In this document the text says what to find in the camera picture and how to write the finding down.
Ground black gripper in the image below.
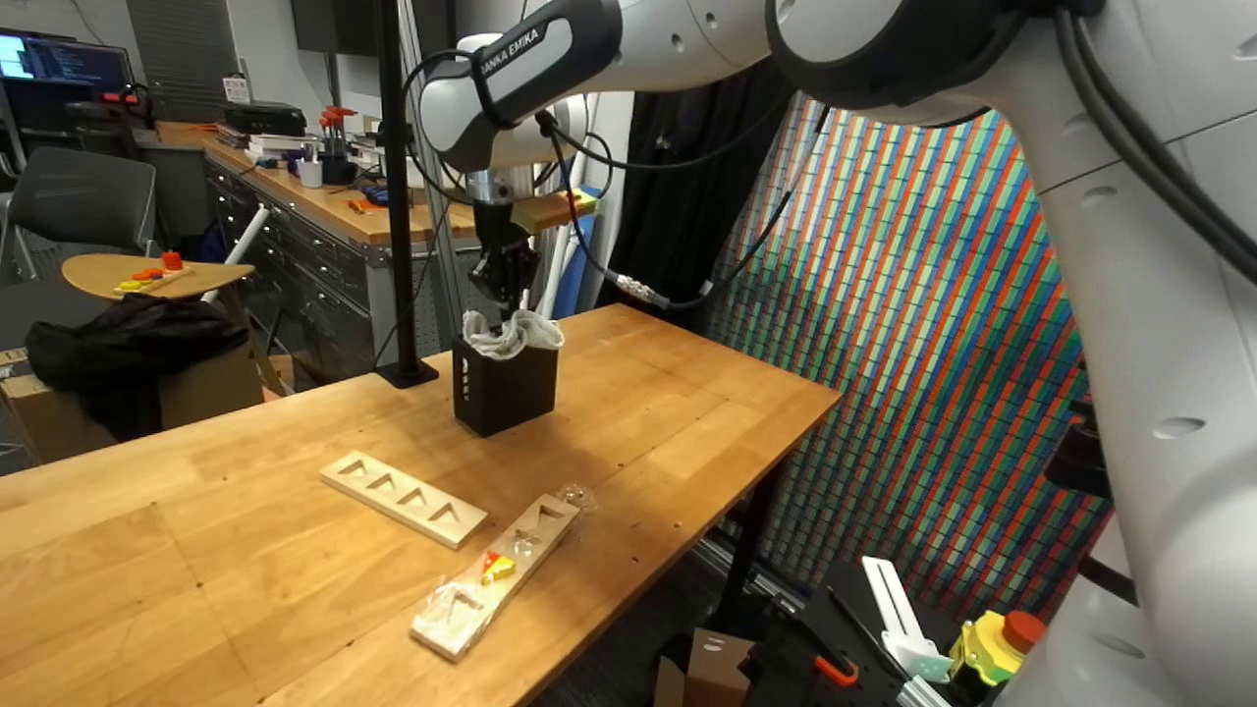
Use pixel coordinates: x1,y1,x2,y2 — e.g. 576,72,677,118
468,191,544,326

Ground white towel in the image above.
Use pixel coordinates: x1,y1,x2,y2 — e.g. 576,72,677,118
461,301,571,371

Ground black perforated box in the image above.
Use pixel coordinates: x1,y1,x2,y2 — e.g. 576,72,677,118
449,331,567,440

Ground cardboard box under bag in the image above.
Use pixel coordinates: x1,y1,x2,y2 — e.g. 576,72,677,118
0,340,267,463

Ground plain cardboard box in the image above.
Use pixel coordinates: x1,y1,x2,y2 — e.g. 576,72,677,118
650,625,762,707

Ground white diagonal pole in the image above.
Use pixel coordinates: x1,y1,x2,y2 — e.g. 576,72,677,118
532,228,601,326

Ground black vertical pole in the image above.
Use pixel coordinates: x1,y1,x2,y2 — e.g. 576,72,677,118
372,0,444,394

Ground wooden top workbench with drawers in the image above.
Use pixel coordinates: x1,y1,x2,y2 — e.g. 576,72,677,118
140,118,527,385

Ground black curtain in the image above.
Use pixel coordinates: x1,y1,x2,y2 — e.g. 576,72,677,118
608,72,807,331

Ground wooden board with triangular slots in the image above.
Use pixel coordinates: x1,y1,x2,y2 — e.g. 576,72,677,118
317,449,493,549

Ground red tool on workbench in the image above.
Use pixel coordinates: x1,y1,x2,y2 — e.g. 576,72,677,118
316,102,363,189

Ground yellow red puzzle piece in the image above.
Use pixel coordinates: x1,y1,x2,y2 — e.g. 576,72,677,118
476,546,520,588

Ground red yellow toys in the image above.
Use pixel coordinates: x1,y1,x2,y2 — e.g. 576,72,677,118
113,247,188,296

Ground black bag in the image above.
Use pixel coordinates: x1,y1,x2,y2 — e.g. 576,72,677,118
23,296,252,444

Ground round wooden stool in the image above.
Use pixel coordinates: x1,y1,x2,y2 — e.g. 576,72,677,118
58,247,260,308

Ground multicoloured patterned backdrop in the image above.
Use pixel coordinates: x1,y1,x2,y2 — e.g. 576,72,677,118
702,89,1117,636

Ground dark office chair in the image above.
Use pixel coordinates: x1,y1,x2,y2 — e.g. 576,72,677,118
4,143,160,288

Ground blue lit computer monitor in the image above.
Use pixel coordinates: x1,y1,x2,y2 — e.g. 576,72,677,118
0,26,135,94

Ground yellow red emergency stop button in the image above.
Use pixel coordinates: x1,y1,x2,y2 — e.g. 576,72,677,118
947,606,1054,690

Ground tan wrist camera box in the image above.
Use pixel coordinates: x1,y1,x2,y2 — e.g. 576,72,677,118
515,183,601,240

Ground orange handled clamp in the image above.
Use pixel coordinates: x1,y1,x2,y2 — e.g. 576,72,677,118
807,648,866,697

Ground white metal bracket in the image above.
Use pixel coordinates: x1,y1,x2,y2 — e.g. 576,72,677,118
851,555,957,686

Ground black camera stand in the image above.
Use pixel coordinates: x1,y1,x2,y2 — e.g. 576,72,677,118
1040,395,1117,504

